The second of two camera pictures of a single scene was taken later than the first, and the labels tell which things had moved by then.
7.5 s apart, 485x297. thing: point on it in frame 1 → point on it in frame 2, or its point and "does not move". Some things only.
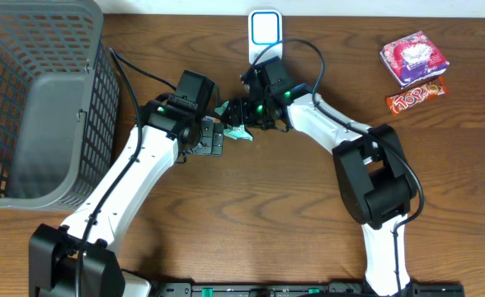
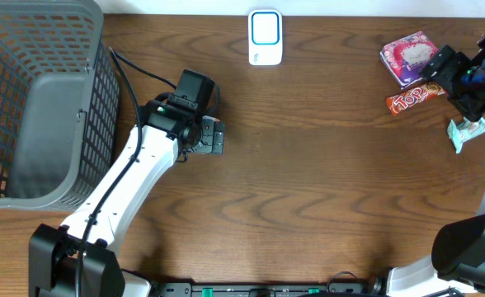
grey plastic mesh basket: [49, 104] does not move
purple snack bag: [413, 58] does not move
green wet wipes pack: [237, 132] → [463, 131]
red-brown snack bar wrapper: [415, 95] does not move
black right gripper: [239, 114] → [472, 108]
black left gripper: [213, 138] does not move
